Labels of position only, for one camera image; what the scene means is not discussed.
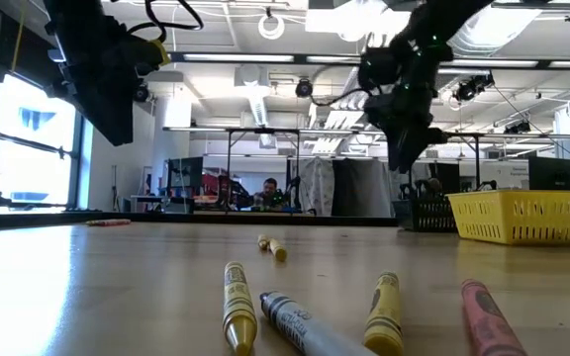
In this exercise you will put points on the black metal table frame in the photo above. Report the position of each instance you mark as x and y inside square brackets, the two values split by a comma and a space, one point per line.
[477, 163]
[229, 173]

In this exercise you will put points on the black plastic basket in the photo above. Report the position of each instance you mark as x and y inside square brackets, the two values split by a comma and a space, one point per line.
[423, 215]

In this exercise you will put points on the long ceiling light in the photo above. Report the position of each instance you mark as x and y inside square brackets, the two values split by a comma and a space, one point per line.
[235, 57]

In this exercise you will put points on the large yellow crayon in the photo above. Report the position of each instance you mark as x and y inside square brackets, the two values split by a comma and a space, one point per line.
[238, 306]
[384, 316]

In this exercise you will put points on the white patterned curtain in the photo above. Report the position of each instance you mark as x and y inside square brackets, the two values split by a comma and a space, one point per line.
[314, 183]

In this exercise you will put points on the round black ceiling camera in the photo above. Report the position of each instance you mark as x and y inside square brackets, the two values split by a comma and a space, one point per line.
[142, 94]
[304, 88]

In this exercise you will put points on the person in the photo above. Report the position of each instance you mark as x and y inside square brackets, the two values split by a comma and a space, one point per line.
[270, 190]

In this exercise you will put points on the red equipment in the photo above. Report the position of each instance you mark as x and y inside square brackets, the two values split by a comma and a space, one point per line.
[211, 183]

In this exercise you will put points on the large grey crayon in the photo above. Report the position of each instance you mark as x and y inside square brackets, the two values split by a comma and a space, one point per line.
[300, 326]

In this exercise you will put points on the large black monitor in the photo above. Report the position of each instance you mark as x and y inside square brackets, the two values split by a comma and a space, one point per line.
[554, 173]

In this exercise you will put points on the large pink crayon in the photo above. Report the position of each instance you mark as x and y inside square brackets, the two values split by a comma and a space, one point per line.
[488, 321]

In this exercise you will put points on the dark curtain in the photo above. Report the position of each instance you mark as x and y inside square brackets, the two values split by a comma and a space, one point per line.
[364, 193]

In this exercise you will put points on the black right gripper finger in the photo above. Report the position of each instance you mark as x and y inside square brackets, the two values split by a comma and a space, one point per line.
[421, 151]
[401, 148]

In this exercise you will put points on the black ceiling camera rig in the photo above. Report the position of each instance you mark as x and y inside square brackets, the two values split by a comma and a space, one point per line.
[517, 127]
[470, 89]

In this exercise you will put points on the pale red crayon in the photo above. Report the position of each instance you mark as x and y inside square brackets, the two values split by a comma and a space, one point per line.
[109, 223]

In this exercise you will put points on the black table edge rail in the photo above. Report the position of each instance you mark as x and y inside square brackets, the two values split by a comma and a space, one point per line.
[191, 217]

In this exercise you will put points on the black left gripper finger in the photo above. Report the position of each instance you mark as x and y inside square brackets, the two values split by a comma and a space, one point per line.
[124, 114]
[107, 118]

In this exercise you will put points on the large window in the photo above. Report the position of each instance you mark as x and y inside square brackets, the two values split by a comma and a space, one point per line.
[28, 148]

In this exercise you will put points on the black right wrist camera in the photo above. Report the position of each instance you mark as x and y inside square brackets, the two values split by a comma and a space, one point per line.
[376, 69]

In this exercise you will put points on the yellow plastic basket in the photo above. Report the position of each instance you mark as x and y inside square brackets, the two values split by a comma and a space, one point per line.
[512, 217]

